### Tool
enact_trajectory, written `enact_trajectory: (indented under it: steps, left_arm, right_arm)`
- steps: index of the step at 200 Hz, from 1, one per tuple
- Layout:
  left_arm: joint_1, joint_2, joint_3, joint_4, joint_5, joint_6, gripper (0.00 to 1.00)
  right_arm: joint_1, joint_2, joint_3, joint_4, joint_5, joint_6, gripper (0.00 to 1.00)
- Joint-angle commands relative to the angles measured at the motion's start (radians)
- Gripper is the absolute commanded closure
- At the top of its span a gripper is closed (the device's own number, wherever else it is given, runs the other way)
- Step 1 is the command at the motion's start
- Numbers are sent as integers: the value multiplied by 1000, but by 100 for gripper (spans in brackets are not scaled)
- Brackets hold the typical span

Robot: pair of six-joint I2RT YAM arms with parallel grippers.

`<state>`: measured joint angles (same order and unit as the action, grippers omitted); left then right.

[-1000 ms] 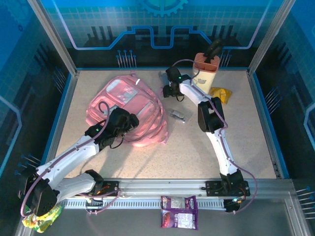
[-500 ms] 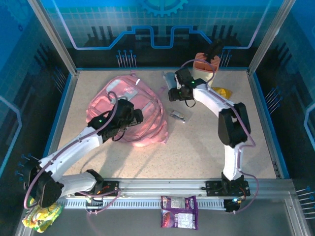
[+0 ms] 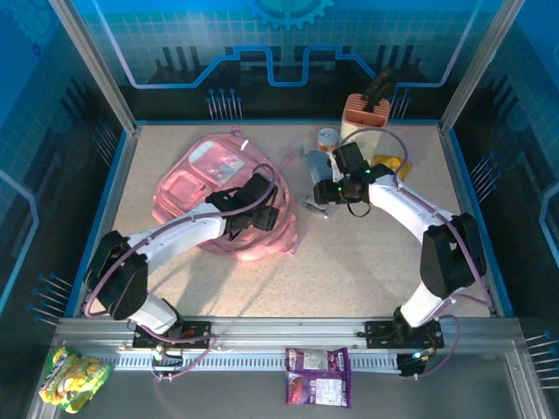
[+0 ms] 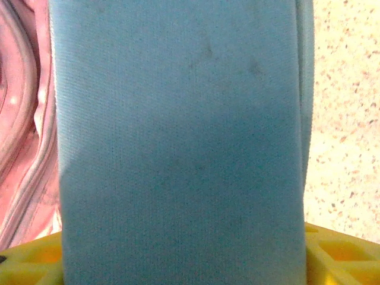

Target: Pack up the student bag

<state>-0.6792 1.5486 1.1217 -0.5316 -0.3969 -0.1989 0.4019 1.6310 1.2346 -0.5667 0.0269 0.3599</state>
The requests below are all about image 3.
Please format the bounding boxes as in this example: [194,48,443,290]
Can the clear plastic pencil case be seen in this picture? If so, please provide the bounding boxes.
[300,148,346,219]

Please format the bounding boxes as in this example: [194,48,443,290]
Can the pink student backpack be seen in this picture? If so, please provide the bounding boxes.
[151,126,307,262]

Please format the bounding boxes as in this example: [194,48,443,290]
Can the green yellow snack bag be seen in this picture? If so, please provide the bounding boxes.
[38,347,115,415]

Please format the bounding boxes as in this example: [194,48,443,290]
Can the small white orange can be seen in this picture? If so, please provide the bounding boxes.
[316,127,341,154]

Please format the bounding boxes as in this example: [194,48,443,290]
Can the cream knife block pink top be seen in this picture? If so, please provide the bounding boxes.
[339,93,391,162]

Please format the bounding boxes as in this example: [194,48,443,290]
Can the purple snack packet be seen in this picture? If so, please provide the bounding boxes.
[284,347,353,409]

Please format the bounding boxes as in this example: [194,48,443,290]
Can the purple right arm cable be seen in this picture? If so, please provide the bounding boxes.
[338,127,494,381]

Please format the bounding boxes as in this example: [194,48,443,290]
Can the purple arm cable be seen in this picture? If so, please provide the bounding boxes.
[83,163,279,383]
[338,127,494,381]

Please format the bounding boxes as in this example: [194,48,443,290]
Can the black knife handle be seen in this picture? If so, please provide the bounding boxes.
[361,67,397,113]

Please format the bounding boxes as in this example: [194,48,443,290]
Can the aluminium mounting rail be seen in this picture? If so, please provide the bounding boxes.
[56,316,523,373]

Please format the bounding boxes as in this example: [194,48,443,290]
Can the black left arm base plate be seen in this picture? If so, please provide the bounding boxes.
[133,320,213,350]

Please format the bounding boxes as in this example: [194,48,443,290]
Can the aluminium table side rail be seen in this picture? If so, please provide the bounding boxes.
[438,123,517,319]
[72,124,141,319]

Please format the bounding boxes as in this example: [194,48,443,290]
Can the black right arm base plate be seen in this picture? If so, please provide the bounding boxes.
[364,320,445,350]

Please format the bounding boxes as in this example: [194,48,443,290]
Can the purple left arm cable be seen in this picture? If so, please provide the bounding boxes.
[83,163,279,383]

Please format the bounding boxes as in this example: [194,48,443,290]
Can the aluminium frame post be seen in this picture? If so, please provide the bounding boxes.
[46,0,140,134]
[439,0,528,133]

